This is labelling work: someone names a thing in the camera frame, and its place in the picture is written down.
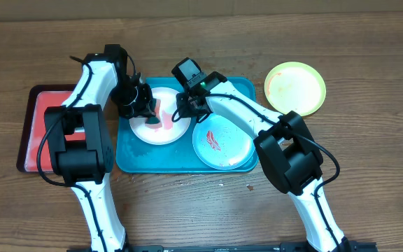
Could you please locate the black bow-shaped sponge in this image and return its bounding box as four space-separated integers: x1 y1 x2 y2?
146 99 161 125

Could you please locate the yellow-green plate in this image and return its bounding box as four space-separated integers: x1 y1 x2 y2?
264 62 327 116

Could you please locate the light blue plate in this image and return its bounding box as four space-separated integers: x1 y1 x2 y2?
192 114 255 171

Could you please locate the teal plastic serving tray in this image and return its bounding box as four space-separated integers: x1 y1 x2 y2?
115 76 260 174

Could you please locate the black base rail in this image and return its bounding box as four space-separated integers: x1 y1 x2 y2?
66 241 379 252

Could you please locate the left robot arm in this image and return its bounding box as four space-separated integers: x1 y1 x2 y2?
36 44 159 252

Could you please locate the dark red tray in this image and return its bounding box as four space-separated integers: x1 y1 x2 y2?
16 84 76 173

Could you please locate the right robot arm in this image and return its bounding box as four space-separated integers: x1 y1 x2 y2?
171 57 352 251

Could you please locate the white plate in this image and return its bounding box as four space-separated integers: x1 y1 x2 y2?
129 87 191 145

